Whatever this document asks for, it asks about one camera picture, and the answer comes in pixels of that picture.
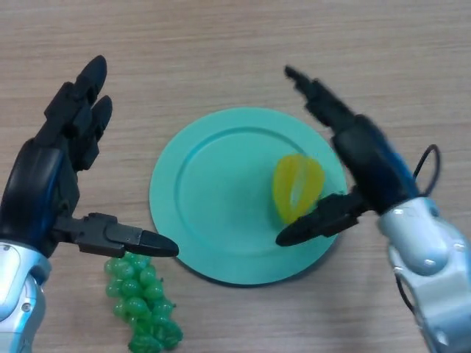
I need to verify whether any green grape bunch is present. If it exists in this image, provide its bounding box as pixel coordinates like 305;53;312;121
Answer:
103;252;184;353

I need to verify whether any green round plate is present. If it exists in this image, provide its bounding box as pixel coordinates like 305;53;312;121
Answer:
149;106;349;287

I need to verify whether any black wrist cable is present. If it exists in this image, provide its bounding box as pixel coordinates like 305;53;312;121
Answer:
393;143;442;317

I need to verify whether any yellow starfruit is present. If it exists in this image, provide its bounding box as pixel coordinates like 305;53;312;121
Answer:
272;153;326;224

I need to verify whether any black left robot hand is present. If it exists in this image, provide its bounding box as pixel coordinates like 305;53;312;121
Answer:
0;54;180;258

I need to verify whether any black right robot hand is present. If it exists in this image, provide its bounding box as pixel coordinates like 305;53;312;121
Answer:
275;65;420;247

